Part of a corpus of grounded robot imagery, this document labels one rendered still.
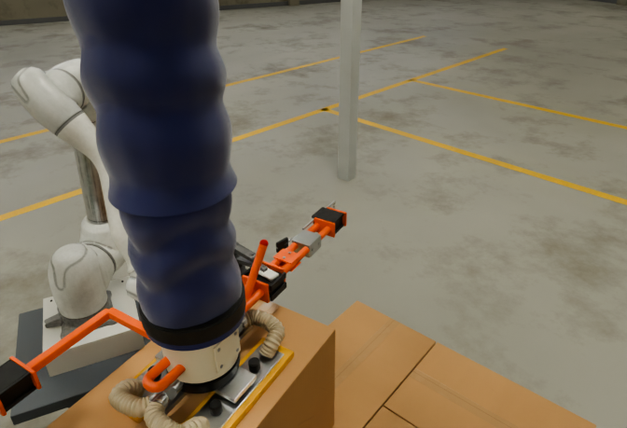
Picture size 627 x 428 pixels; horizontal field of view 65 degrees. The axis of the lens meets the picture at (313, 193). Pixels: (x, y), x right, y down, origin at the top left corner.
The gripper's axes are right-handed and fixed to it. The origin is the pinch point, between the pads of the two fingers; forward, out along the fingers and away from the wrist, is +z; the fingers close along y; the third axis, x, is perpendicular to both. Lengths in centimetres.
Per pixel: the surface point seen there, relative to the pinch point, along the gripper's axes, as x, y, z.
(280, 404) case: 17.9, 14.9, 21.3
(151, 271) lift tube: 35.7, -27.1, 7.1
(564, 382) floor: -142, 119, 61
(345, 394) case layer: -28, 65, 7
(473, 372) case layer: -67, 65, 38
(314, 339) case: -1.3, 12.8, 15.7
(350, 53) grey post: -253, 6, -159
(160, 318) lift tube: 35.6, -15.6, 7.1
